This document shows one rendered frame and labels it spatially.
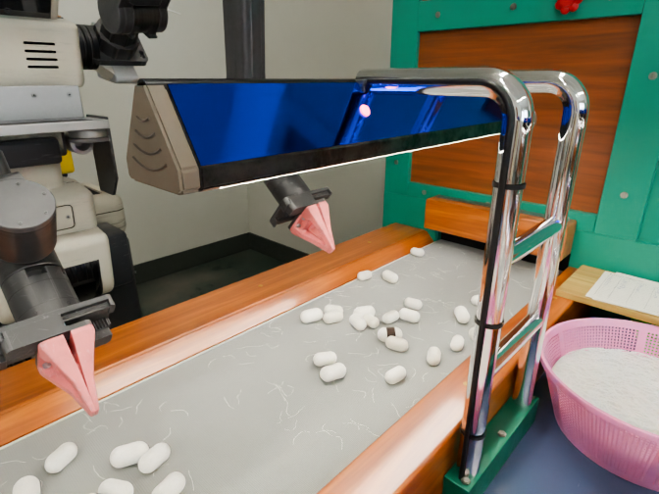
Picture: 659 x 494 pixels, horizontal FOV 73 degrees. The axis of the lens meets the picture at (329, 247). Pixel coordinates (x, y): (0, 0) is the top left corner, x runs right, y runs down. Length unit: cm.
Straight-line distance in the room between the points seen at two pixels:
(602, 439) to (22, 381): 69
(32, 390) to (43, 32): 66
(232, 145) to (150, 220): 242
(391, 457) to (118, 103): 235
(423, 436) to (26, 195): 45
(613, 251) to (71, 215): 108
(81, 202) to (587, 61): 102
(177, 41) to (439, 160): 197
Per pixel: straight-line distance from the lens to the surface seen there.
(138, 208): 270
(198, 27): 285
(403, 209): 114
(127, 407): 62
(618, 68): 95
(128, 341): 70
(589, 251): 98
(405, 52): 111
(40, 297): 51
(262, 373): 63
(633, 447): 62
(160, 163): 32
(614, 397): 69
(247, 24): 75
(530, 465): 65
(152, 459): 52
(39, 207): 48
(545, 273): 56
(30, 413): 64
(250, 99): 36
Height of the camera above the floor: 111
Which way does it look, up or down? 21 degrees down
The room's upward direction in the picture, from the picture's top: straight up
